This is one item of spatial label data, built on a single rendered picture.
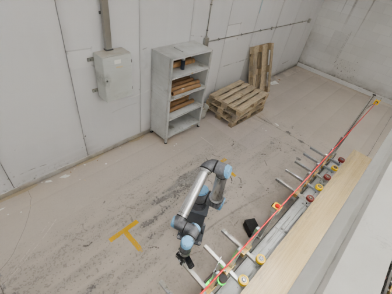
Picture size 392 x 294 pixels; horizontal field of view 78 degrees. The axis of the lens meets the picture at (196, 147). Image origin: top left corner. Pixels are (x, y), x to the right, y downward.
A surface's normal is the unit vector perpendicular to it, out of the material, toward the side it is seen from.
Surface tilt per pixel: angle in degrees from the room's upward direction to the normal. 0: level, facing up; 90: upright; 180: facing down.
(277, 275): 0
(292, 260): 0
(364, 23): 90
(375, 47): 90
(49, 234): 0
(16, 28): 90
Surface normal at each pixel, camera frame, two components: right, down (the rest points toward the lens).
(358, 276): 0.14, -0.75
